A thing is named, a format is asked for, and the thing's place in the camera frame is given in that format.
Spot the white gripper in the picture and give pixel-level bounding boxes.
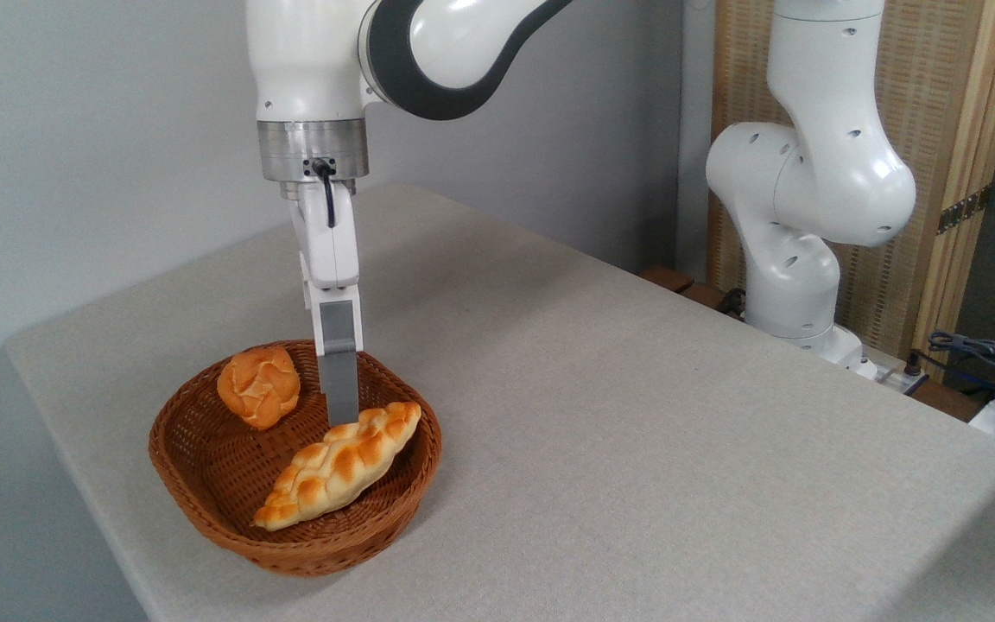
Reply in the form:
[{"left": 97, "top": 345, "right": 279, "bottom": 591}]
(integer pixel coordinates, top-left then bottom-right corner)
[{"left": 281, "top": 179, "right": 365, "bottom": 428}]

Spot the braided golden bread loaf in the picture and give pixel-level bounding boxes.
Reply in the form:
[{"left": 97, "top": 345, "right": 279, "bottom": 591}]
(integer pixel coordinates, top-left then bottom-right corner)
[{"left": 252, "top": 401, "right": 422, "bottom": 532}]

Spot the round orange bread roll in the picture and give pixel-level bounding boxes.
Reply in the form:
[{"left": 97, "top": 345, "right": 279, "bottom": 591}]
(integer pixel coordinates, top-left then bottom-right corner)
[{"left": 216, "top": 345, "right": 301, "bottom": 431}]

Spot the brown woven wicker basket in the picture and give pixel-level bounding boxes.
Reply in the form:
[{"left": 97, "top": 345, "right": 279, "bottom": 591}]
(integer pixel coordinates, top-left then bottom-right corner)
[{"left": 149, "top": 340, "right": 443, "bottom": 578}]

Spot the brown wooden block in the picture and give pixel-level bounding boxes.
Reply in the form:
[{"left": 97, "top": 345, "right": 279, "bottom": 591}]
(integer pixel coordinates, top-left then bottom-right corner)
[
  {"left": 639, "top": 265, "right": 696, "bottom": 295},
  {"left": 679, "top": 282, "right": 730, "bottom": 313}
]

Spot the grey fabric tablecloth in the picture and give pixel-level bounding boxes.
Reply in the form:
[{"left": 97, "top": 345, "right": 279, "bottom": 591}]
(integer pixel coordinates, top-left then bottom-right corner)
[{"left": 3, "top": 183, "right": 995, "bottom": 622}]

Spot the wooden woven folding screen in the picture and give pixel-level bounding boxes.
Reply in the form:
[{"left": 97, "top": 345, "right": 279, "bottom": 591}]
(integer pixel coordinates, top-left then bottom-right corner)
[{"left": 708, "top": 0, "right": 995, "bottom": 383}]

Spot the dark metal screen hinge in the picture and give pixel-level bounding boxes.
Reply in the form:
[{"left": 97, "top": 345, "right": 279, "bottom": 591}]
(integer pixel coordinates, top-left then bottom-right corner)
[{"left": 935, "top": 185, "right": 993, "bottom": 237}]

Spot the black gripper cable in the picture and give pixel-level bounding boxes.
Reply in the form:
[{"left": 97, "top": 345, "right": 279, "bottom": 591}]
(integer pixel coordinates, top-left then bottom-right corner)
[{"left": 311, "top": 157, "right": 339, "bottom": 229}]

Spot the blue-grey cable bundle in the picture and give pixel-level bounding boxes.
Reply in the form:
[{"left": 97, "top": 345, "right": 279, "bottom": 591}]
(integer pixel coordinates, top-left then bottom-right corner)
[{"left": 914, "top": 330, "right": 995, "bottom": 409}]

